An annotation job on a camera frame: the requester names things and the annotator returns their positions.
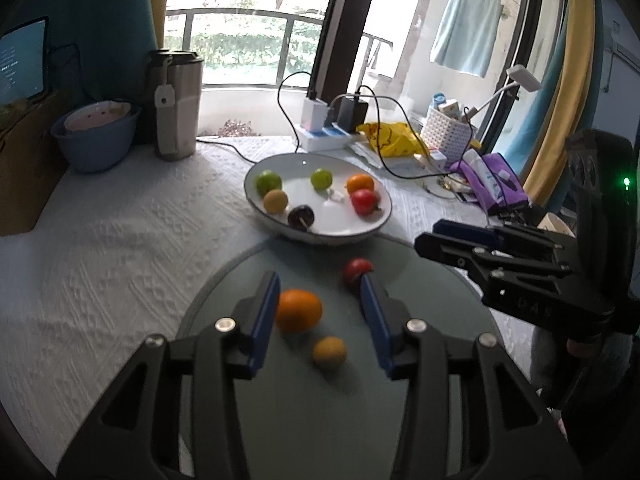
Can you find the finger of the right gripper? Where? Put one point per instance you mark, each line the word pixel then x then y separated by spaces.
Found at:
pixel 507 282
pixel 513 239

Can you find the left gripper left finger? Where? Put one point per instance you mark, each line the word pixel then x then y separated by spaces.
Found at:
pixel 233 348

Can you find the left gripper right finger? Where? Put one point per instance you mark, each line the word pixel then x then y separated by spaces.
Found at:
pixel 408 349

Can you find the large orange fruit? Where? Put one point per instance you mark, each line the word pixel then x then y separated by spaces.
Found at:
pixel 298 311

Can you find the small yellow-brown fruit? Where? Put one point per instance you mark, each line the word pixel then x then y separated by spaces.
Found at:
pixel 329 353

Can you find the red tomato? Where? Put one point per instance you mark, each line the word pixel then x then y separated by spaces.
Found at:
pixel 365 202
pixel 355 269

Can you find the green plum fruit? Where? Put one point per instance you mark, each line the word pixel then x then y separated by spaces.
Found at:
pixel 266 182
pixel 321 179

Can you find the purple pouch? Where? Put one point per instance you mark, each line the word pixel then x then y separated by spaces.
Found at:
pixel 492 181

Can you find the yellow curtain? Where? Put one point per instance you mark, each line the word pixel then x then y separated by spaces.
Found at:
pixel 570 100

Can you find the grey round tray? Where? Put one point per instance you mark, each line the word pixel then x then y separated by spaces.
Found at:
pixel 300 422

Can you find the white woven basket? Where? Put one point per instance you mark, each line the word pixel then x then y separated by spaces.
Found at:
pixel 446 135

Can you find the white paper packet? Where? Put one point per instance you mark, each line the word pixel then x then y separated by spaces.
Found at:
pixel 400 164

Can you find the yellow plastic bag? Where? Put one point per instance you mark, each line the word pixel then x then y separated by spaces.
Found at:
pixel 393 140

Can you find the dark purple fruit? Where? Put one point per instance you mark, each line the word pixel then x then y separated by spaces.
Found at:
pixel 301 218

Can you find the white desk lamp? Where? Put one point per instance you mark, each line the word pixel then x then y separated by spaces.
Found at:
pixel 516 76

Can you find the white round plate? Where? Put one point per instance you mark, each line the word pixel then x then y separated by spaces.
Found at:
pixel 336 221

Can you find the black charger adapter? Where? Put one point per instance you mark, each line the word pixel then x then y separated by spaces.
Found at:
pixel 351 114

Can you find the light blue towel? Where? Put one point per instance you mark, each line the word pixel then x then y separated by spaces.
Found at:
pixel 466 36

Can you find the white power strip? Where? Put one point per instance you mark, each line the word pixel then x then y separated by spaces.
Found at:
pixel 328 139

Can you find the white charger adapter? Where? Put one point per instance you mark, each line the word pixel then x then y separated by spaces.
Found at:
pixel 313 115

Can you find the blue bowl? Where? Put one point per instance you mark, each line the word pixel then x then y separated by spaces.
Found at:
pixel 96 137

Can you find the brown cardboard box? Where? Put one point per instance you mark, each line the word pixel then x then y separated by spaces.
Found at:
pixel 32 163

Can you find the stainless steel tumbler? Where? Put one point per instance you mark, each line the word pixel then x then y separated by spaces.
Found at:
pixel 174 84

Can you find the tablet screen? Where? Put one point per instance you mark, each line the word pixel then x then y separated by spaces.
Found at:
pixel 23 62

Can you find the teal curtain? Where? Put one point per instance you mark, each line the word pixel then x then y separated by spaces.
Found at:
pixel 98 49

